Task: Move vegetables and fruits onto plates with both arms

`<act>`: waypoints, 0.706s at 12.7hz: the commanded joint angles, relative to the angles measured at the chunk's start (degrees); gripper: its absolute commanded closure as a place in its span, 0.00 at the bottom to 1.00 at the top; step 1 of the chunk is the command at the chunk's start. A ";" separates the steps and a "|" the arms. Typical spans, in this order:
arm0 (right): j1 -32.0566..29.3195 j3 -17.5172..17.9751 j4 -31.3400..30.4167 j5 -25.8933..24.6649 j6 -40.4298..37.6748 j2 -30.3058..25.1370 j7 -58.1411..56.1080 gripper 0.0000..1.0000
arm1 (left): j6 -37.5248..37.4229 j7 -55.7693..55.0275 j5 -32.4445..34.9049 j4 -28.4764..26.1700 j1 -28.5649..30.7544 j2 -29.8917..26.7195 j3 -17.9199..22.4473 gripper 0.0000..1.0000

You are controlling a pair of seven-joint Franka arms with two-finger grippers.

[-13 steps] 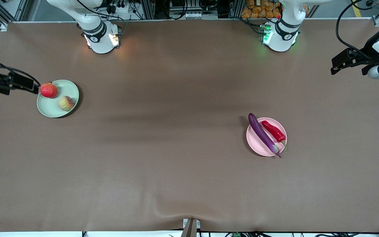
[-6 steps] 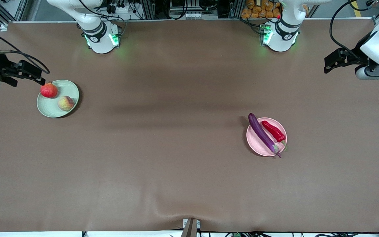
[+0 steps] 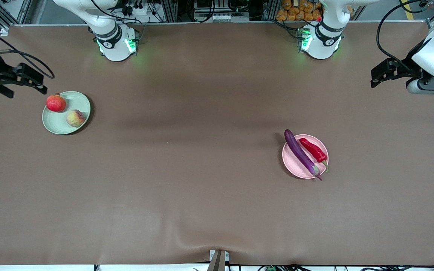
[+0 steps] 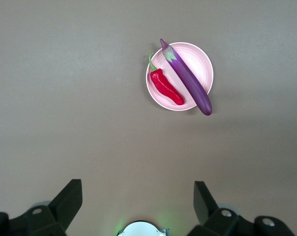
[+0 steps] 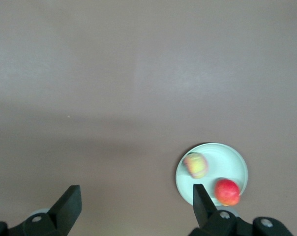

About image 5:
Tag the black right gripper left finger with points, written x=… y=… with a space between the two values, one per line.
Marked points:
x=62 y=211

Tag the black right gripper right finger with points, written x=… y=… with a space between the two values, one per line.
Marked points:
x=206 y=211

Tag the red pomegranate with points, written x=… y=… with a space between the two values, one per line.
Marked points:
x=227 y=191

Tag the yellow pink peach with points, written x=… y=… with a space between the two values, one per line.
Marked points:
x=196 y=165

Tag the green round plate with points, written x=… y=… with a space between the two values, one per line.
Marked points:
x=224 y=162

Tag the brown table cover cloth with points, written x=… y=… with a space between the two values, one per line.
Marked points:
x=89 y=73

